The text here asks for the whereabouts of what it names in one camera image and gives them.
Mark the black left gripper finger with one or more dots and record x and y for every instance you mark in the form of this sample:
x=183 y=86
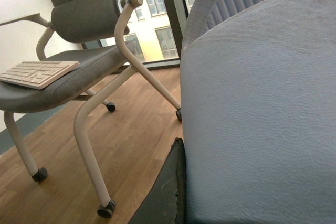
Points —
x=165 y=203

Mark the light blue slipper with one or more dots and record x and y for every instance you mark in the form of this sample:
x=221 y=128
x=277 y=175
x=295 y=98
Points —
x=258 y=114

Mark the white keyboard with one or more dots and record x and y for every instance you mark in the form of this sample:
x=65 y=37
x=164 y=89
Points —
x=36 y=73

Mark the grey chair with white frame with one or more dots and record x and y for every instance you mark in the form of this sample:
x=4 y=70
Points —
x=95 y=74

